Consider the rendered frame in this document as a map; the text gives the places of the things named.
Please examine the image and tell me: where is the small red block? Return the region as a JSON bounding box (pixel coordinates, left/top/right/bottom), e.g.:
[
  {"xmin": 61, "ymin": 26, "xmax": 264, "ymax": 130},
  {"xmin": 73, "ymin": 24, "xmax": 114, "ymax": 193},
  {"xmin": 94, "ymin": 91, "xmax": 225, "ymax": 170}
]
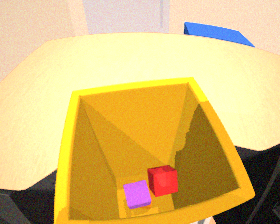
[{"xmin": 148, "ymin": 165, "xmax": 179, "ymax": 197}]

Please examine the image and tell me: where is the yellow square cup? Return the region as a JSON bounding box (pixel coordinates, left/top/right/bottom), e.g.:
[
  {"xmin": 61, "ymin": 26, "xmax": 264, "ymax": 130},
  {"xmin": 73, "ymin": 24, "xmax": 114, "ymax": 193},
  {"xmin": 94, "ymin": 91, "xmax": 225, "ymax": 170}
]
[{"xmin": 54, "ymin": 76, "xmax": 256, "ymax": 224}]

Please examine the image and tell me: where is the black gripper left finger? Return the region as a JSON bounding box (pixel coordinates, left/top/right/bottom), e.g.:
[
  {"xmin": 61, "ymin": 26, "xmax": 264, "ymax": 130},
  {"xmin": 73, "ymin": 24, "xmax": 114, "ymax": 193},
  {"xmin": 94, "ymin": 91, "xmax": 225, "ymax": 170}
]
[{"xmin": 0, "ymin": 169, "xmax": 58, "ymax": 224}]

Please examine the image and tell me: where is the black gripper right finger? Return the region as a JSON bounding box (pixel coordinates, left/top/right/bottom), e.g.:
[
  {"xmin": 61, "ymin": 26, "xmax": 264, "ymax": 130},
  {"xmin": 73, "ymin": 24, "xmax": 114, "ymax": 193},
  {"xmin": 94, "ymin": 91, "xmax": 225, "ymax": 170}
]
[{"xmin": 212, "ymin": 144, "xmax": 280, "ymax": 224}]

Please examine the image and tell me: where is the small purple block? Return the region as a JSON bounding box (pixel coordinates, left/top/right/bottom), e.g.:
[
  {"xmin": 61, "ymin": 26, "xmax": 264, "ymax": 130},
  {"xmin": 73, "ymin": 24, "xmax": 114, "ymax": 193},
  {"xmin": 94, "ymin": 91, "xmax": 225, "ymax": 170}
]
[{"xmin": 123, "ymin": 180, "xmax": 152, "ymax": 209}]

